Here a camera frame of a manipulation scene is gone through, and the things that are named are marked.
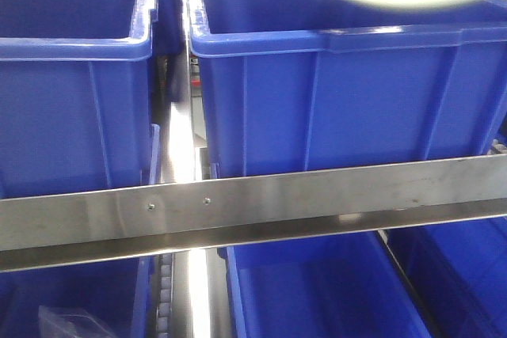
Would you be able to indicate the upper right blue bin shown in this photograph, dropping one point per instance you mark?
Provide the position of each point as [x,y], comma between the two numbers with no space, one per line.
[295,85]

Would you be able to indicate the upper left blue bin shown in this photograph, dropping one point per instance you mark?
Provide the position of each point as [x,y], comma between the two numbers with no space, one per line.
[75,95]

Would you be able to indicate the steel shelf front rail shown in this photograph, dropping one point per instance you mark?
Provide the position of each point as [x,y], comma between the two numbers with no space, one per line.
[91,226]

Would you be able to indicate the steel roller divider track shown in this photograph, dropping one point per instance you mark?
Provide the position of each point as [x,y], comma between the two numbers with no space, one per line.
[190,310]

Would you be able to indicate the lower left blue bin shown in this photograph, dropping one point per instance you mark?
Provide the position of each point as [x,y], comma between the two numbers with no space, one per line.
[117,292]

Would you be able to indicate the lower middle blue bin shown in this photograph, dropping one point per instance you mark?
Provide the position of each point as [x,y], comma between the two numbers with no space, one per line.
[332,286]

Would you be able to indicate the blue bin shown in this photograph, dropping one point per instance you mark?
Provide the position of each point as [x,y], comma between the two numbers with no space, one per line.
[458,270]
[117,292]
[295,85]
[332,286]
[75,95]

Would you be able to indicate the lower right blue bin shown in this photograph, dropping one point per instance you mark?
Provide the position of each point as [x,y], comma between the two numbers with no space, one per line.
[458,270]

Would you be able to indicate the clear plastic bag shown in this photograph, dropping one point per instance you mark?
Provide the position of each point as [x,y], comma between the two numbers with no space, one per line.
[64,322]

